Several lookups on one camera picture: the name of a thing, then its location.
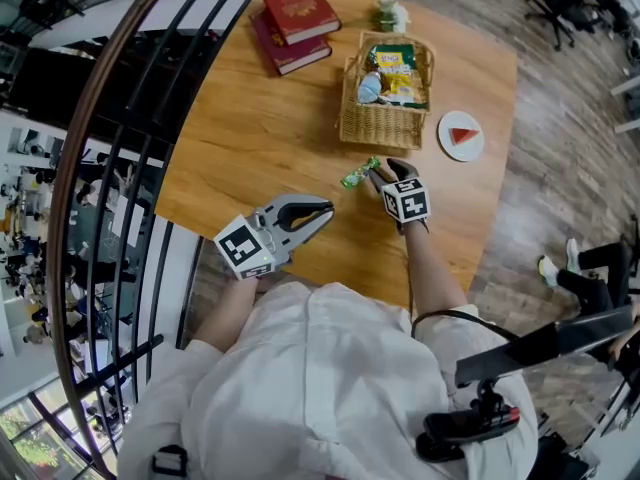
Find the small green candy packet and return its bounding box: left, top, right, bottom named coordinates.
left=340, top=155, right=382, bottom=190

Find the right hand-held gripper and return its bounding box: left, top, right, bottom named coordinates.
left=367, top=157, right=433, bottom=236

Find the black office chair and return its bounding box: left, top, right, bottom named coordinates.
left=523, top=0, right=601, bottom=52

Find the wicker basket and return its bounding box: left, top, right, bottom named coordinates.
left=335, top=30, right=436, bottom=150

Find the black railing with wooden handrail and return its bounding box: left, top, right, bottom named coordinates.
left=0, top=0, right=289, bottom=480

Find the white flower bouquet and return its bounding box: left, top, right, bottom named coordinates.
left=369, top=0, right=412, bottom=33

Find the person's white shirt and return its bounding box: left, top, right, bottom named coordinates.
left=117, top=280, right=539, bottom=480

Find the dark red hardcover book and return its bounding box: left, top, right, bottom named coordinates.
left=249, top=12, right=334, bottom=78

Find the red watermelon slice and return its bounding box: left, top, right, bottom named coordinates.
left=448, top=126, right=482, bottom=145

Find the black flat panel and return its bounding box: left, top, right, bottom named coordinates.
left=454, top=305, right=635, bottom=389

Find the white desk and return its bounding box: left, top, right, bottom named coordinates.
left=612, top=67, right=640, bottom=134

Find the green yellow snack bag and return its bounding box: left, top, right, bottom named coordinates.
left=367, top=43, right=431, bottom=109

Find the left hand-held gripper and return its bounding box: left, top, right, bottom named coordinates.
left=213, top=193, right=336, bottom=282

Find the bright red hardcover book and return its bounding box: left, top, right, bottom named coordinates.
left=259, top=0, right=343, bottom=47

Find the black cable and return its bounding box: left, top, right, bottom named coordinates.
left=410, top=309, right=519, bottom=342

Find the black strap buckle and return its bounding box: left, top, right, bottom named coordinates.
left=151, top=445, right=190, bottom=478

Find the person's left forearm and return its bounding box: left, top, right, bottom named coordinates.
left=192, top=277, right=259, bottom=354

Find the white plate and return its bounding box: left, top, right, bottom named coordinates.
left=437, top=110, right=485, bottom=163

